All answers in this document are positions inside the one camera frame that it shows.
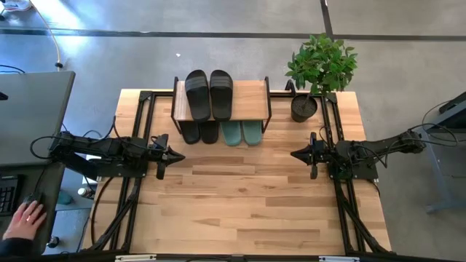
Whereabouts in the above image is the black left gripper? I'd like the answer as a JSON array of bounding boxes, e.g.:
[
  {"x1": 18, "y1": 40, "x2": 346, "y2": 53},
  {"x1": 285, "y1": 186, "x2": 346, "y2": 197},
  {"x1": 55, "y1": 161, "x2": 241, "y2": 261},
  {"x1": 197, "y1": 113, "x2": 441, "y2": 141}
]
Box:
[{"x1": 148, "y1": 133, "x2": 186, "y2": 180}]

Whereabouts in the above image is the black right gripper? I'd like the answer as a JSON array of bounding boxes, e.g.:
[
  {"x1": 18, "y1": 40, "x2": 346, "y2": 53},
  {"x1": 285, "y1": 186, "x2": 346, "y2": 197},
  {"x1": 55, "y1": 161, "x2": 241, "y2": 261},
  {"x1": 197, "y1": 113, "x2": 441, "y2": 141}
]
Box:
[{"x1": 290, "y1": 132, "x2": 328, "y2": 180}]

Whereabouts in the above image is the person's forearm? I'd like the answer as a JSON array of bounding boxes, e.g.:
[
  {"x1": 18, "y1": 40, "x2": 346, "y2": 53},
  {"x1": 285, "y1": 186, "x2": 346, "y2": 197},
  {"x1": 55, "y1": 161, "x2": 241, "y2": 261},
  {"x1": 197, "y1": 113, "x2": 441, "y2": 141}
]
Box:
[{"x1": 0, "y1": 237, "x2": 34, "y2": 258}]

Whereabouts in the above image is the green potted plant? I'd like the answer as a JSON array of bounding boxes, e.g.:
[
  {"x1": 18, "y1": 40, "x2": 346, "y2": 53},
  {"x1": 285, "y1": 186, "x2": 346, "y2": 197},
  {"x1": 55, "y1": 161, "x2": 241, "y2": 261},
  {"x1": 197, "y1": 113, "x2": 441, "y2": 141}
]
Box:
[{"x1": 285, "y1": 33, "x2": 359, "y2": 124}]

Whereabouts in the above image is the small bottle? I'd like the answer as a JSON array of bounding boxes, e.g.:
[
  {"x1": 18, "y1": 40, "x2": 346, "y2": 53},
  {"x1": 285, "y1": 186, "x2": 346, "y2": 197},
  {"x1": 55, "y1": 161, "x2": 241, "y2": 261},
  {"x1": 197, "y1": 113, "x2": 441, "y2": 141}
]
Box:
[{"x1": 76, "y1": 186, "x2": 96, "y2": 200}]

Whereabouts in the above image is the small teal object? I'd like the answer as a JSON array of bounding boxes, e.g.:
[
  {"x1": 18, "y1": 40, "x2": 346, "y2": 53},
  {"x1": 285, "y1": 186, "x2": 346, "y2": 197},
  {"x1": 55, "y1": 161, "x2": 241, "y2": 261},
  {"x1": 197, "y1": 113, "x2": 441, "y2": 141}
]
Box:
[{"x1": 56, "y1": 191, "x2": 74, "y2": 206}]

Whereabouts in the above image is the dark grey desk surface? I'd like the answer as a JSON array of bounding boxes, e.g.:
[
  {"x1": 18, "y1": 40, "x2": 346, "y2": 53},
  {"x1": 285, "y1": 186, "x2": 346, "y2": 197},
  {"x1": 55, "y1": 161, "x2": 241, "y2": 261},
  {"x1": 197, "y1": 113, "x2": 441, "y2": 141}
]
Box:
[{"x1": 0, "y1": 162, "x2": 66, "y2": 256}]

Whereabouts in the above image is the black computer mouse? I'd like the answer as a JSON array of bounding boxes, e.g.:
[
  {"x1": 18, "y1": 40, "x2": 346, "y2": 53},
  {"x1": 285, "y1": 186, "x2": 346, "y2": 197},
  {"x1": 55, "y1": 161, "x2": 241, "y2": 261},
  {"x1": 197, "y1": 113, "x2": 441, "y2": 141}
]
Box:
[{"x1": 23, "y1": 191, "x2": 47, "y2": 219}]

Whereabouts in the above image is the light grey desk surface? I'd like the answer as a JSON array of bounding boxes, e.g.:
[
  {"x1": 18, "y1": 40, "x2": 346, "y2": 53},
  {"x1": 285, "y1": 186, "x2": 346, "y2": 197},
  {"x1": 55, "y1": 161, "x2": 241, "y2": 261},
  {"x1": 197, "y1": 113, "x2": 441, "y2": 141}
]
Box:
[{"x1": 0, "y1": 71, "x2": 76, "y2": 167}]

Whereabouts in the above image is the grey metal stand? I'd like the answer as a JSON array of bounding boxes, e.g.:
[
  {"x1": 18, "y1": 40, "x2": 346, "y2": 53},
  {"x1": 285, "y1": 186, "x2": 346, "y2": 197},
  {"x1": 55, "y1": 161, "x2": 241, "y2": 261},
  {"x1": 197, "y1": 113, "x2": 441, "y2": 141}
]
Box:
[{"x1": 422, "y1": 90, "x2": 466, "y2": 215}]

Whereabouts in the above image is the person's hand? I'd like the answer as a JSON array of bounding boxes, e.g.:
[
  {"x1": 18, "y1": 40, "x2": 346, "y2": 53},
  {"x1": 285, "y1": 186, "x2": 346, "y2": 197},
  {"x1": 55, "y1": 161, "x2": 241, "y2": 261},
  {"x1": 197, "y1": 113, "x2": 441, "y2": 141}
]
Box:
[{"x1": 1, "y1": 200, "x2": 48, "y2": 241}]

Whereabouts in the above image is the black keyboard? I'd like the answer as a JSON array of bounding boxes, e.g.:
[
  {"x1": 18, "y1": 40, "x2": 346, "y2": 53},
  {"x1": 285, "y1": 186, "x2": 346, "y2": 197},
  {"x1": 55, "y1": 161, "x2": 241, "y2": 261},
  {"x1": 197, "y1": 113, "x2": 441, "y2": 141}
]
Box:
[{"x1": 0, "y1": 174, "x2": 21, "y2": 218}]

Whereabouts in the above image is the white sneaker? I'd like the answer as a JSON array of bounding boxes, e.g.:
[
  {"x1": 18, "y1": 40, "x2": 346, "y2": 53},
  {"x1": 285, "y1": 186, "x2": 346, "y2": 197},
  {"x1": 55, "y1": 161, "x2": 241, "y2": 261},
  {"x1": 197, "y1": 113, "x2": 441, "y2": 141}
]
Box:
[{"x1": 0, "y1": 0, "x2": 33, "y2": 12}]

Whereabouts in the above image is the black aluminium rig frame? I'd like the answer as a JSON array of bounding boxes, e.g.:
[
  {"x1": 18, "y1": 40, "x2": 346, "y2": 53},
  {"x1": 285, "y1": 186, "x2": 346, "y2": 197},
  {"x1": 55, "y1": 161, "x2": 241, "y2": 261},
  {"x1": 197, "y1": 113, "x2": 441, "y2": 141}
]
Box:
[{"x1": 82, "y1": 89, "x2": 392, "y2": 255}]

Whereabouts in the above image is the wooden shelf with black frame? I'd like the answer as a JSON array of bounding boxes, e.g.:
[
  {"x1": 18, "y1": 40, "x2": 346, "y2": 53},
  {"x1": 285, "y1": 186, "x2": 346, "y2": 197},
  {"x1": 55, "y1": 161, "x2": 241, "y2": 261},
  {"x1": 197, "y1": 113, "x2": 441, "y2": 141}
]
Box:
[{"x1": 170, "y1": 75, "x2": 273, "y2": 135}]

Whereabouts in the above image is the white mounting bracket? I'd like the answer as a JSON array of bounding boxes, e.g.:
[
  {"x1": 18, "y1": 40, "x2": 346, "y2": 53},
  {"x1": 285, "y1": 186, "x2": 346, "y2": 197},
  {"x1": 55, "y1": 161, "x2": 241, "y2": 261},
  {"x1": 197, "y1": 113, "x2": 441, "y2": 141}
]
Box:
[
  {"x1": 319, "y1": 255, "x2": 360, "y2": 262},
  {"x1": 115, "y1": 254, "x2": 157, "y2": 262}
]

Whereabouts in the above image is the white floor cable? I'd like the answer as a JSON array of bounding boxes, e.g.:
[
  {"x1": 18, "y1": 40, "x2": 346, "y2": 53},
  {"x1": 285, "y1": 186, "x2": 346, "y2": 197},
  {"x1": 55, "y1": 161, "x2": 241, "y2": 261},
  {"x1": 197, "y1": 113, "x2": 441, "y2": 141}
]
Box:
[{"x1": 28, "y1": 0, "x2": 63, "y2": 69}]

